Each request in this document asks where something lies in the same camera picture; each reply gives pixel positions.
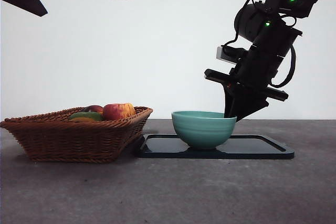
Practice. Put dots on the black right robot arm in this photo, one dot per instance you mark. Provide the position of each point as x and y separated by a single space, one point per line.
265 37

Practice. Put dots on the teal ceramic bowl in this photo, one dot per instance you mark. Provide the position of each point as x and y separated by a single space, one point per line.
202 132

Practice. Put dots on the black rectangular tray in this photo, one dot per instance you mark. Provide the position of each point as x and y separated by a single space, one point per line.
249 148

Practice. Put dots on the green avocado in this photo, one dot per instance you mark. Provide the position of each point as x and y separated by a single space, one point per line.
84 115

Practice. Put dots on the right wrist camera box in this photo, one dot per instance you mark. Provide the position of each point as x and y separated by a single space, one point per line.
223 55

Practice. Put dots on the brown wicker basket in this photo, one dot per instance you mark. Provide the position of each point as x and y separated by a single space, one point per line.
65 142

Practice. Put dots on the red yellow apple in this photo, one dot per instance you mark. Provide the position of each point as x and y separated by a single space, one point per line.
115 111

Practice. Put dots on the dark red plum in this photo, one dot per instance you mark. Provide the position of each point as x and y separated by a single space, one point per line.
93 108

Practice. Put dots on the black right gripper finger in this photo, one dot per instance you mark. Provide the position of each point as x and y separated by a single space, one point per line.
252 106
232 100

